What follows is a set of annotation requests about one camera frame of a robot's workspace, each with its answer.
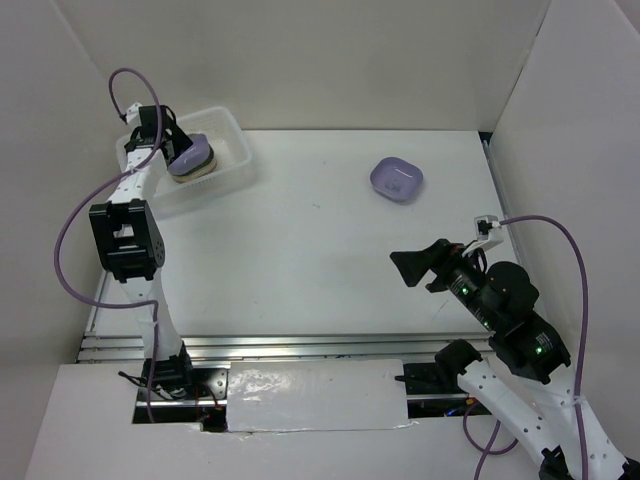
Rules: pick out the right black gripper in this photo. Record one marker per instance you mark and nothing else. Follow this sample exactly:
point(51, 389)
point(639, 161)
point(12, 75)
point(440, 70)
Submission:
point(412, 263)

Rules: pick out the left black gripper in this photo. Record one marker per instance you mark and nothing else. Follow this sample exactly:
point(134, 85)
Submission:
point(179, 140)

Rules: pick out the purple panda plate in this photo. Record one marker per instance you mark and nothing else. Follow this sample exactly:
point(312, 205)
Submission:
point(195, 158)
point(396, 179)

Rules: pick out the green panda plate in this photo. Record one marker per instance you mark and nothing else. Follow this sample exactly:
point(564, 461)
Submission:
point(197, 173)

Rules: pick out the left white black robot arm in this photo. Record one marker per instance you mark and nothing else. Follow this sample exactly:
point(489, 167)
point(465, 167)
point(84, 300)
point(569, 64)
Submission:
point(132, 249)

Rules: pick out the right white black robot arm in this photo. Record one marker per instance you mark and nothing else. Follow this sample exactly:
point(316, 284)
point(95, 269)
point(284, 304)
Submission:
point(556, 426)

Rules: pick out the white perforated plastic bin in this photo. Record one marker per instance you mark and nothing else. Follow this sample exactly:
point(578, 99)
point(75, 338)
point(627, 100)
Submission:
point(225, 160)

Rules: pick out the white foil covered panel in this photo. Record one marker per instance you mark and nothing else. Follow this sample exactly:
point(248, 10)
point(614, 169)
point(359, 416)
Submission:
point(325, 395)

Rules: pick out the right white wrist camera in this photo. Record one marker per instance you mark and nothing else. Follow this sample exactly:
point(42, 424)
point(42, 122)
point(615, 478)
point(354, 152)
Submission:
point(488, 234)

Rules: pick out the aluminium rail frame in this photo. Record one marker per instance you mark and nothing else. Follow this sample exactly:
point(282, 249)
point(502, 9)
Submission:
point(295, 266)

